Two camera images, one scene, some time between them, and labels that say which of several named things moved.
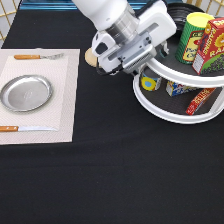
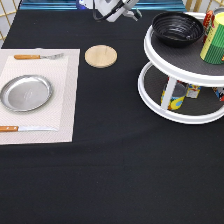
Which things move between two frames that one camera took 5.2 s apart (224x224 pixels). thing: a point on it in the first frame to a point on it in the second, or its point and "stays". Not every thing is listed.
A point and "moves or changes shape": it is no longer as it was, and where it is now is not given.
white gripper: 156,26 to 111,10
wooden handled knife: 12,128 stays
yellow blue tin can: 149,83 to 178,94
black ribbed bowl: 180,11 moves or changes shape
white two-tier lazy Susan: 173,91 stays
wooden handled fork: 48,57 stays
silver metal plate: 26,93 stays
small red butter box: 202,96 to 218,94
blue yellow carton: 174,88 to 193,91
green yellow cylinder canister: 191,36 to 212,50
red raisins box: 209,54 to 209,17
